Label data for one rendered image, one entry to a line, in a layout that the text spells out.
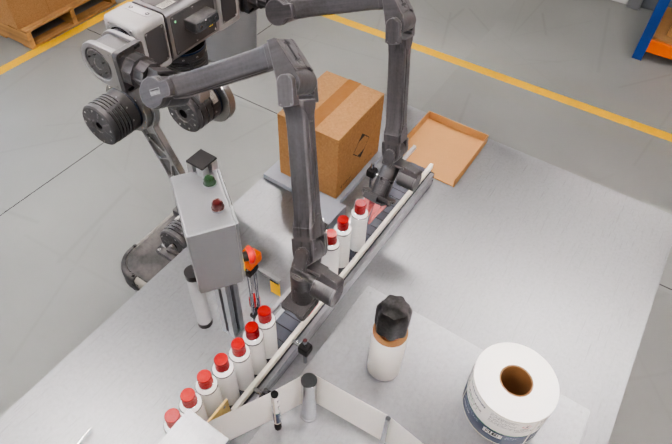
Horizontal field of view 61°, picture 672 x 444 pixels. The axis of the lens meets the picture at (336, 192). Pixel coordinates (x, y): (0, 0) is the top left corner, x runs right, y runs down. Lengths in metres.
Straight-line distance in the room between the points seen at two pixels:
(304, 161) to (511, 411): 0.74
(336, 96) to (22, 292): 1.82
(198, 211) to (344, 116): 0.87
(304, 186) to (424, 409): 0.66
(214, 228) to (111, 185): 2.33
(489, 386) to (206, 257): 0.73
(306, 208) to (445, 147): 1.08
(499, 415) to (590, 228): 0.91
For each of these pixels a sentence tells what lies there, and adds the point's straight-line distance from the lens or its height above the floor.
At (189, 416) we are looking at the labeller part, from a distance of 1.27.
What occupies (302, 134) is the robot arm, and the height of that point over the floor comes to 1.49.
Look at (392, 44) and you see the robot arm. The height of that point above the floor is 1.47.
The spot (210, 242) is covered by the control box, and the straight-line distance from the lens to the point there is 1.11.
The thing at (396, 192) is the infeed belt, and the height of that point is 0.88.
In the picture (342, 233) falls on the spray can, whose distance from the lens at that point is 1.62.
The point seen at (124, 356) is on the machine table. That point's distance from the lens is 1.74.
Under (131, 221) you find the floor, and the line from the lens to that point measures 3.17.
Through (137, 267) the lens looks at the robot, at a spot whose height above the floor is 0.24.
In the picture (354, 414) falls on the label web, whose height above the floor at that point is 0.98.
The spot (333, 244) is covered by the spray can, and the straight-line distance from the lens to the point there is 1.59.
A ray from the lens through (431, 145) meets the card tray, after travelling 2.25.
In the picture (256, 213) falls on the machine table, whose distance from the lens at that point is 1.97.
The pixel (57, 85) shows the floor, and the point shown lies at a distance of 4.25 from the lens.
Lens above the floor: 2.30
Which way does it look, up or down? 46 degrees down
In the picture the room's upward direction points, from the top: 3 degrees clockwise
